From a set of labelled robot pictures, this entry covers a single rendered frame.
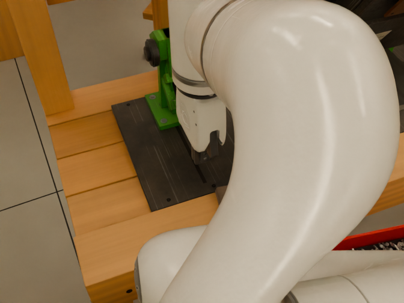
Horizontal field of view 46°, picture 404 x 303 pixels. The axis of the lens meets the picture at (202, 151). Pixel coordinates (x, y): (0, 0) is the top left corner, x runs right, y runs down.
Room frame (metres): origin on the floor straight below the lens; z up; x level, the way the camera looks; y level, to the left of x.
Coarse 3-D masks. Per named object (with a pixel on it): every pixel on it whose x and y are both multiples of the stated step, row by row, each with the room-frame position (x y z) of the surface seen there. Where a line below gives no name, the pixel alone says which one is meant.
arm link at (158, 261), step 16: (160, 240) 0.32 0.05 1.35; (176, 240) 0.32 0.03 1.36; (192, 240) 0.32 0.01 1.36; (144, 256) 0.30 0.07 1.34; (160, 256) 0.30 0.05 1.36; (176, 256) 0.30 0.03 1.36; (144, 272) 0.28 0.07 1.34; (160, 272) 0.28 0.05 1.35; (176, 272) 0.28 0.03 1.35; (144, 288) 0.27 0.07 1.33; (160, 288) 0.26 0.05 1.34
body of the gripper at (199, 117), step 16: (176, 96) 0.55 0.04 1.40; (192, 96) 0.49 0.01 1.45; (208, 96) 0.49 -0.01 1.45; (176, 112) 0.56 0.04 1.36; (192, 112) 0.49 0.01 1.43; (208, 112) 0.48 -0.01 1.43; (224, 112) 0.49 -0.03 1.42; (192, 128) 0.49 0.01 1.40; (208, 128) 0.48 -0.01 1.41; (224, 128) 0.49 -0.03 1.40; (192, 144) 0.49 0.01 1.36
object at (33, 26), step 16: (16, 0) 1.05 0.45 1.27; (32, 0) 1.06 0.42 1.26; (160, 0) 1.18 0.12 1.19; (16, 16) 1.05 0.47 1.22; (32, 16) 1.06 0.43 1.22; (48, 16) 1.07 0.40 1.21; (160, 16) 1.19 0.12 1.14; (32, 32) 1.06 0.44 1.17; (48, 32) 1.07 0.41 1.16; (32, 48) 1.05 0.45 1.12; (48, 48) 1.07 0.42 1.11; (32, 64) 1.05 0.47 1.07; (48, 64) 1.06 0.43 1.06; (48, 80) 1.06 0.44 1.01; (64, 80) 1.07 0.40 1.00; (48, 96) 1.05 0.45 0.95; (64, 96) 1.07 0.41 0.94; (48, 112) 1.05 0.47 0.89
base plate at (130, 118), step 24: (120, 120) 1.00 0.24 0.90; (144, 120) 1.00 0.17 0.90; (144, 144) 0.91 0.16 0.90; (168, 144) 0.91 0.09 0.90; (144, 168) 0.82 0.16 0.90; (168, 168) 0.82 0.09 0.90; (192, 168) 0.82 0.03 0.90; (216, 168) 0.82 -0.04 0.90; (144, 192) 0.74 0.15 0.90; (168, 192) 0.74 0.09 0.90; (192, 192) 0.74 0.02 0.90
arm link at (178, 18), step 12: (168, 0) 0.51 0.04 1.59; (180, 0) 0.49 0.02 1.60; (192, 0) 0.48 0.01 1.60; (168, 12) 0.52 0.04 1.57; (180, 12) 0.49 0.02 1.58; (180, 24) 0.49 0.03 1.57; (180, 36) 0.49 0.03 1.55; (180, 48) 0.49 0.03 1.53; (180, 60) 0.49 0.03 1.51; (180, 72) 0.49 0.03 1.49; (192, 72) 0.49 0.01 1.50
